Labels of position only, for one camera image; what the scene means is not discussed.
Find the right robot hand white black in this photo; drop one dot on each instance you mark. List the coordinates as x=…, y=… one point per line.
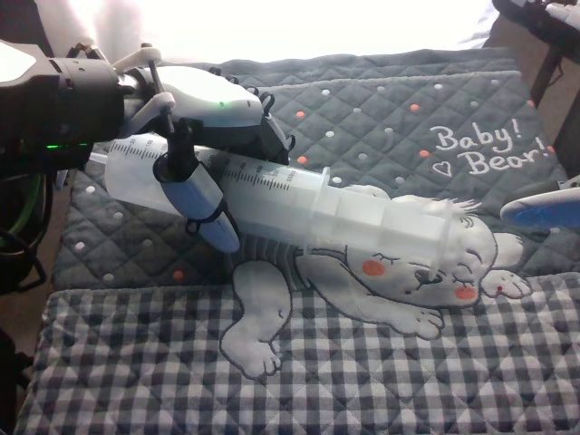
x=544, y=210

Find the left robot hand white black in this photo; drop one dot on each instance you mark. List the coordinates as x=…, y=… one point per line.
x=208, y=99

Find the large translucent plastic syringe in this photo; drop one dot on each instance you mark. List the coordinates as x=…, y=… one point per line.
x=353, y=213

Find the grey bear print quilt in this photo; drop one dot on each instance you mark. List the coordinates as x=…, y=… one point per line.
x=362, y=353

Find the dark furniture frame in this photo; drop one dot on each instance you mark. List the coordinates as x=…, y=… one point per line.
x=566, y=113

